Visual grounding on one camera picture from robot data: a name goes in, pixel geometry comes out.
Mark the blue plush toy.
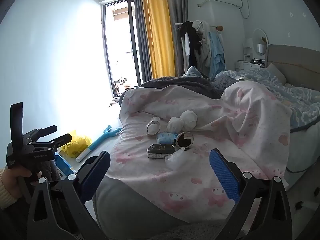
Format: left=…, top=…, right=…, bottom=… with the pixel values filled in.
left=182, top=66, right=208, bottom=78

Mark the clothes rack rod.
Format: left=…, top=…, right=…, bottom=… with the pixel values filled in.
left=174, top=22, right=223, bottom=30

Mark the yellow curtain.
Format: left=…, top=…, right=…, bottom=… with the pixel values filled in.
left=140, top=0, right=175, bottom=79

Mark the white tape roll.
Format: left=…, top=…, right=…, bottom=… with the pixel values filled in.
left=146, top=117, right=162, bottom=137

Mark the small white tissue ball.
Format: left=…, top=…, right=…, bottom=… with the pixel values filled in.
left=167, top=116, right=184, bottom=133

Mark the round white mirror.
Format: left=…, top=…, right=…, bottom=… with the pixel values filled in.
left=252, top=28, right=269, bottom=55

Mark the grey fleece blanket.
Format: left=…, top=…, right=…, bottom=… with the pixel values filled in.
left=119, top=76, right=240, bottom=105

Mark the pink printed blanket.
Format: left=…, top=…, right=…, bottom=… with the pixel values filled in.
left=96, top=81, right=292, bottom=227

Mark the white table lamp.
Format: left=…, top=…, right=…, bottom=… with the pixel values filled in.
left=257, top=43, right=265, bottom=67

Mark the grey curtain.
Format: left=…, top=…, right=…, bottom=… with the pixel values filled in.
left=164, top=0, right=190, bottom=77
left=133, top=0, right=153, bottom=83

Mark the cloud patterned quilt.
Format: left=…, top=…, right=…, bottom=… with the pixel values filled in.
left=216, top=69, right=320, bottom=133

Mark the grey upholstered bed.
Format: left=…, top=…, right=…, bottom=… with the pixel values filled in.
left=92, top=44, right=320, bottom=240

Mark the air conditioner power cable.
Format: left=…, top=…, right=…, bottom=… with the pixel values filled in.
left=239, top=0, right=250, bottom=19

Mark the light blue hanging garment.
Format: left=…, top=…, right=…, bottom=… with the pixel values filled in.
left=209, top=31, right=227, bottom=78

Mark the yellow plastic bag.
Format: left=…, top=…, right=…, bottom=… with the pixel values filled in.
left=60, top=130, right=92, bottom=158

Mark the round dark tape roll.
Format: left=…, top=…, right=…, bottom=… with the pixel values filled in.
left=175, top=132, right=194, bottom=148

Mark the blue tissue packet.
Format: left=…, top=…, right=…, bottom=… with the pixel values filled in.
left=156, top=132, right=177, bottom=144

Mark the black hanging garment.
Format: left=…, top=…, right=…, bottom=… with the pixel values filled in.
left=178, top=21, right=202, bottom=69

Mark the white dressing table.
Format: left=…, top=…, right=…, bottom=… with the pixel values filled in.
left=235, top=39, right=267, bottom=72

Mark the person's left hand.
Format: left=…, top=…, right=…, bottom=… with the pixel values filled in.
left=2, top=169, right=33, bottom=201

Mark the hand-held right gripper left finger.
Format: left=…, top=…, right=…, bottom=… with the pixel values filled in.
left=26, top=151, right=111, bottom=240

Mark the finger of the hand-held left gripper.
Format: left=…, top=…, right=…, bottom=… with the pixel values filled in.
left=24, top=125, right=58, bottom=143
left=29, top=133, right=73, bottom=153

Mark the white hanging jacket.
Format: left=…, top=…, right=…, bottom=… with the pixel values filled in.
left=192, top=20, right=212, bottom=68

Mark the clear plastic bag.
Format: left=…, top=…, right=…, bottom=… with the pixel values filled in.
left=165, top=148, right=187, bottom=170

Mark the balcony glass door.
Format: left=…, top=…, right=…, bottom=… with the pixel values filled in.
left=101, top=0, right=142, bottom=98

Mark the person's left forearm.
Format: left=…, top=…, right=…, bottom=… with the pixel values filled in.
left=0, top=170, right=17, bottom=209

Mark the grey fluffy rug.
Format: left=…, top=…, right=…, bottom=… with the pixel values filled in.
left=40, top=160, right=62, bottom=182

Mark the white sock pair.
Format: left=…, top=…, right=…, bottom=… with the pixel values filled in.
left=180, top=110, right=198, bottom=132

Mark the blue dinosaur stick toy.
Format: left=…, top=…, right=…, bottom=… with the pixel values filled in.
left=76, top=124, right=122, bottom=163

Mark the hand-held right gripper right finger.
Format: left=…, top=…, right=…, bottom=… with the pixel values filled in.
left=209, top=148, right=293, bottom=240

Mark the beige pillow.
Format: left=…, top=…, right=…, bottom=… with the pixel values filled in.
left=266, top=62, right=288, bottom=84

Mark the blue cardboard box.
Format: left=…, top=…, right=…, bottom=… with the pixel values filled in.
left=54, top=151, right=77, bottom=180

